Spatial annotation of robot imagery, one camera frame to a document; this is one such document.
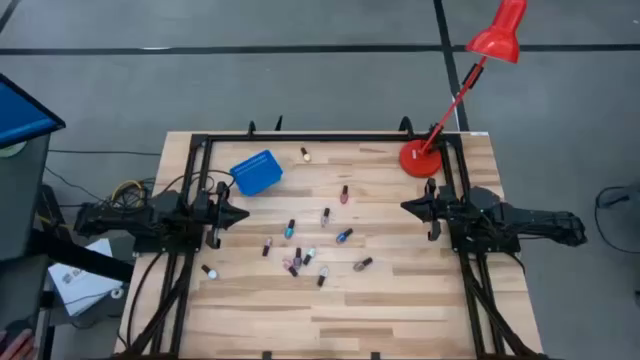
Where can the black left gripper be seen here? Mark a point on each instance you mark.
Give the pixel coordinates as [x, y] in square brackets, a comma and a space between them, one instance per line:
[222, 215]

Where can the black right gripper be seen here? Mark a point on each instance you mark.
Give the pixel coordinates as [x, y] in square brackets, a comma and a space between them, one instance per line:
[435, 210]

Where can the teal nail polish bottle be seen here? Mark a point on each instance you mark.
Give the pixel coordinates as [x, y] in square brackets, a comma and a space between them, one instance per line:
[289, 231]

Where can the white nail polish bottle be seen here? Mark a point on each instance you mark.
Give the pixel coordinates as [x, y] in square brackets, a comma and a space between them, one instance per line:
[212, 274]

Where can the light pink nail polish bottle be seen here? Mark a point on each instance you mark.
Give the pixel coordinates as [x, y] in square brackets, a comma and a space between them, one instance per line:
[288, 263]

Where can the pink and black marker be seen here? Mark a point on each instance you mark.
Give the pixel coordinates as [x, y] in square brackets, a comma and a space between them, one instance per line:
[344, 196]

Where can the purple nail polish bottle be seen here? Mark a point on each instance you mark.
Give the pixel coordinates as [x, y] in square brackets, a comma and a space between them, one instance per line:
[298, 260]

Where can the blue nail polish bottle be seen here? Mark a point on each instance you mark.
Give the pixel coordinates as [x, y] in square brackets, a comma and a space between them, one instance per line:
[342, 238]

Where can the pale yellow nail polish bottle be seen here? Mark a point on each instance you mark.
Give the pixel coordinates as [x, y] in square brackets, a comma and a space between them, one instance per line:
[306, 157]

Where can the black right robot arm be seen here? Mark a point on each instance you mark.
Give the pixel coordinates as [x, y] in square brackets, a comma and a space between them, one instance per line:
[525, 220]

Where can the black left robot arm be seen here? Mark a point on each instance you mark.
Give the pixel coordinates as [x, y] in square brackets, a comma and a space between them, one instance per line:
[150, 215]

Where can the clear silver nail polish bottle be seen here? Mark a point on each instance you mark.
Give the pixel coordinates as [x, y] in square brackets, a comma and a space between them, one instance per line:
[324, 271]

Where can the blue plastic basket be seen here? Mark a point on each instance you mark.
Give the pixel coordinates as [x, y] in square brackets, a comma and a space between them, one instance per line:
[256, 172]

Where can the red desk lamp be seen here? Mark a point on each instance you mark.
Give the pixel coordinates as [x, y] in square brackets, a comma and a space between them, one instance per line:
[420, 159]

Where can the black stand beam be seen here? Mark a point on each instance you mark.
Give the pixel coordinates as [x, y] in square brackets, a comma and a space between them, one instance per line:
[80, 255]

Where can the white printed paper sheet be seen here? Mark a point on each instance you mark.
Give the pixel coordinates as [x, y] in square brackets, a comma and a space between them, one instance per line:
[82, 287]

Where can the dark grey cabinet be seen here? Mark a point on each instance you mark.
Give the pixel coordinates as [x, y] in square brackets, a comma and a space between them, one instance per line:
[20, 200]

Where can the white round disc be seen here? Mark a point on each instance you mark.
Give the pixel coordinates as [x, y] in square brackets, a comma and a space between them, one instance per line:
[11, 150]

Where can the monitor with blue screen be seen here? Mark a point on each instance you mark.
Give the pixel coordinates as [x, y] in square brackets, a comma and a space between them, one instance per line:
[20, 115]

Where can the person's hand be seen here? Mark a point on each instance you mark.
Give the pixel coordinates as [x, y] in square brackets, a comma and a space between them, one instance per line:
[17, 347]

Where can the black metal table frame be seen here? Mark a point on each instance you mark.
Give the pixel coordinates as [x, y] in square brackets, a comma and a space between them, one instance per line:
[325, 137]

